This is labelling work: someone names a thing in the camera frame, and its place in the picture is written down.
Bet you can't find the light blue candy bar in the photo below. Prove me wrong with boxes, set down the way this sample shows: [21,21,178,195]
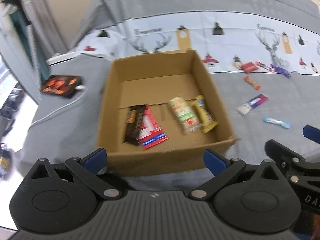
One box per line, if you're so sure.
[263,117,290,129]

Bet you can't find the yellow snack bar wrapper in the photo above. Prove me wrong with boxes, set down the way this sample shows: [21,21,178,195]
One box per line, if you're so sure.
[191,95,219,133]

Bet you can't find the clear rice cracker packet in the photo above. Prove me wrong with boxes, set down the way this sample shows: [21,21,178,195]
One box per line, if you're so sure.
[168,96,201,134]

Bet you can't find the purple pink snack packet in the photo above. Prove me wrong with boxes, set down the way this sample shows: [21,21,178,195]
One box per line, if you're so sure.
[236,94,269,115]

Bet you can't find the black chocolate bar wrapper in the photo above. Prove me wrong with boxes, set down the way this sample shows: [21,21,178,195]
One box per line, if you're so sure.
[124,105,147,146]

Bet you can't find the large red spicy snack packet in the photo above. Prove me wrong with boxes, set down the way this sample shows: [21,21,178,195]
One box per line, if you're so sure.
[139,107,168,150]

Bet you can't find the purple chocolate wrapper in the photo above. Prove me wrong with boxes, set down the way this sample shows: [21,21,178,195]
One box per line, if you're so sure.
[270,64,291,79]

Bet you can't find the small red orange candy bar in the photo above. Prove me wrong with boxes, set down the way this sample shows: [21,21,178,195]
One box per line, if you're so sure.
[244,76,261,90]

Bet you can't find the thin red stick packet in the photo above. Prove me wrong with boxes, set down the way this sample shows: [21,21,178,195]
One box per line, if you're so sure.
[255,61,276,73]

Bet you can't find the small red square packet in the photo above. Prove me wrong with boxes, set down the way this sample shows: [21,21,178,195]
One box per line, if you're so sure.
[241,62,258,74]

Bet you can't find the brown cardboard box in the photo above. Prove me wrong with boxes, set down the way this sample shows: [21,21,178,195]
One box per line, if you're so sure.
[97,50,237,177]

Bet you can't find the black smartphone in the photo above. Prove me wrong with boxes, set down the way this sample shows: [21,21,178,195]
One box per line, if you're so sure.
[41,75,82,98]

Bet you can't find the dark shoes on floor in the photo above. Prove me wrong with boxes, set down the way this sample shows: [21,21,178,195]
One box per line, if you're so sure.
[1,85,25,137]

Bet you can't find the grey patterned sofa cover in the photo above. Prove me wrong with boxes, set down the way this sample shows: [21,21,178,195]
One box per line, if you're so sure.
[15,0,320,193]

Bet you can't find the grey curtain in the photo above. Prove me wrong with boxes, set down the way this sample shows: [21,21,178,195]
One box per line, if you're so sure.
[22,0,68,57]

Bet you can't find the white charging cable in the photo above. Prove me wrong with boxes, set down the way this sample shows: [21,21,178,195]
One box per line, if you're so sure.
[30,84,87,128]

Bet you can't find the braided steamer hose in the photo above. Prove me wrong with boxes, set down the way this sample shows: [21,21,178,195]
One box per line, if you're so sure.
[26,22,45,100]

